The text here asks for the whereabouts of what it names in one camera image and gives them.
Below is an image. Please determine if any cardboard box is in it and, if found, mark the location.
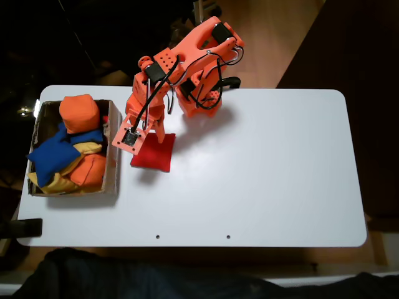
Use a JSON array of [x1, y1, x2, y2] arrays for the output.
[[27, 98, 123, 197]]

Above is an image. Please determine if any blue bean bag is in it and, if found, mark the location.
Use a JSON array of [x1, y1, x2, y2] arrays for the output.
[[26, 133, 82, 188], [57, 122, 105, 146]]

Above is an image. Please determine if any tall orange bean bag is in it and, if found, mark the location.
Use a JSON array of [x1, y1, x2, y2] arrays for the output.
[[59, 94, 101, 135]]

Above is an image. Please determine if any yellow bean bag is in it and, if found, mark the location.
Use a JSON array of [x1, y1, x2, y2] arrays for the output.
[[73, 142, 103, 155], [26, 170, 103, 196]]

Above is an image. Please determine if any flat orange bean bag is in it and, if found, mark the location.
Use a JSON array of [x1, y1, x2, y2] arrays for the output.
[[67, 152, 107, 187]]

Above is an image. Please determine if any metal chair base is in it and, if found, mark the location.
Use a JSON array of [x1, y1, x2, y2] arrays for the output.
[[170, 0, 224, 41]]

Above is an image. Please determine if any small shiny metal object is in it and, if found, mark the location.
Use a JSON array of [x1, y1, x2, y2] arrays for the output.
[[17, 105, 36, 118]]

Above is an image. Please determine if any black table clamp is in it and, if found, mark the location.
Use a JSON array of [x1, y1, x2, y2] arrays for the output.
[[0, 218, 43, 239]]

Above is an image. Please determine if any black camera cable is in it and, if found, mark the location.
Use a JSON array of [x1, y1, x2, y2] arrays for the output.
[[130, 46, 241, 135]]

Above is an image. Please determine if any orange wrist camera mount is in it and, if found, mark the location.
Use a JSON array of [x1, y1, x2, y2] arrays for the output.
[[112, 120, 147, 156]]

